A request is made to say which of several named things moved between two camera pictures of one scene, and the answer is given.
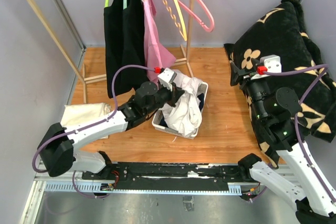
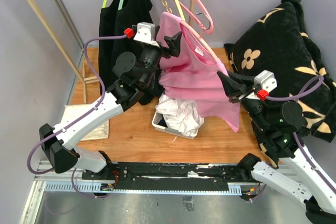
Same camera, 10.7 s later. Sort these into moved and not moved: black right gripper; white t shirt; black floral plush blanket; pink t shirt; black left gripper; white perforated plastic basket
Moved: black right gripper; black left gripper; pink t shirt
Not moved: white t shirt; white perforated plastic basket; black floral plush blanket
